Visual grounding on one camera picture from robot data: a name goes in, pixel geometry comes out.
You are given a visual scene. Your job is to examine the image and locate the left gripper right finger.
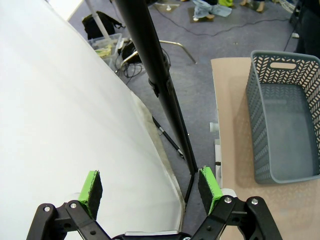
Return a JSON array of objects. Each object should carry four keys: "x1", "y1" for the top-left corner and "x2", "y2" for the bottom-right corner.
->
[{"x1": 192, "y1": 166, "x2": 283, "y2": 240}]

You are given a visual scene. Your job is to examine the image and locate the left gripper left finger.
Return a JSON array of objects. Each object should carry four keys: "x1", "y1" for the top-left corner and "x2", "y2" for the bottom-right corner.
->
[{"x1": 26, "y1": 170, "x2": 112, "y2": 240}]

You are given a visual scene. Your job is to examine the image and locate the thin black rod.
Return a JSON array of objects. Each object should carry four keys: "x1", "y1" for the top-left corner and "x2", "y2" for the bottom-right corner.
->
[{"x1": 151, "y1": 116, "x2": 186, "y2": 161}]

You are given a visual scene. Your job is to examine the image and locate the gray plastic lattice basket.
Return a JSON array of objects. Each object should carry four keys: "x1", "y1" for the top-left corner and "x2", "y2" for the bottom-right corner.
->
[{"x1": 244, "y1": 49, "x2": 320, "y2": 185}]

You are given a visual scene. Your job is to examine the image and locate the thick black folded tripod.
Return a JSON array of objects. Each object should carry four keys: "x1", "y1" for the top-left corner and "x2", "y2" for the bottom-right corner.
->
[{"x1": 113, "y1": 0, "x2": 198, "y2": 203}]

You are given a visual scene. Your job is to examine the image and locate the clear plastic storage box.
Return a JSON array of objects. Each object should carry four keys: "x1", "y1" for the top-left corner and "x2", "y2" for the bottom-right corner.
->
[{"x1": 87, "y1": 33, "x2": 123, "y2": 67}]

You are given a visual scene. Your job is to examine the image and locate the black backpack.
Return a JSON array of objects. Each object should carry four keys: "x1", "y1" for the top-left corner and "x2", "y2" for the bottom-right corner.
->
[{"x1": 81, "y1": 11, "x2": 126, "y2": 41}]

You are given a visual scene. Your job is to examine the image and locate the chrome light stand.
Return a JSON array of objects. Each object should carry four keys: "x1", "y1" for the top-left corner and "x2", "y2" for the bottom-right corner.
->
[{"x1": 88, "y1": 0, "x2": 198, "y2": 68}]

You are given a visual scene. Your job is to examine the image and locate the blue jeans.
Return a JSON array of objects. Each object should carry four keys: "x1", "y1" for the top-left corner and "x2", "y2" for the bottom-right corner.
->
[{"x1": 192, "y1": 0, "x2": 233, "y2": 20}]

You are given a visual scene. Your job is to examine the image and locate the beige mannequin with black trousers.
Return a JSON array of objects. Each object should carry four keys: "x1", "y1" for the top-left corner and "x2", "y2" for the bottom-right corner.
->
[{"x1": 238, "y1": 0, "x2": 266, "y2": 13}]

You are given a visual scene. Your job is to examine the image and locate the black cable coil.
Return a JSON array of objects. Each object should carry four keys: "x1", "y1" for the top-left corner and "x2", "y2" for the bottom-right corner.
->
[{"x1": 116, "y1": 39, "x2": 173, "y2": 86}]

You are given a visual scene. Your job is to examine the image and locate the long black floor cable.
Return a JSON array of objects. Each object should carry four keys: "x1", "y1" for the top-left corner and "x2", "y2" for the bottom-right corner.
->
[{"x1": 147, "y1": 3, "x2": 298, "y2": 37}]

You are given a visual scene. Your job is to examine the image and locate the dark mannequin base plate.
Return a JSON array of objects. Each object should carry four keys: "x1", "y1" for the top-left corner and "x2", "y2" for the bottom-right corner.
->
[{"x1": 189, "y1": 6, "x2": 216, "y2": 24}]

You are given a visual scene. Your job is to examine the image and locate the mannequin base plate with knob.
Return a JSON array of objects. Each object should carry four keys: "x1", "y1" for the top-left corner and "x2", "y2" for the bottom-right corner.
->
[{"x1": 151, "y1": 2, "x2": 181, "y2": 14}]

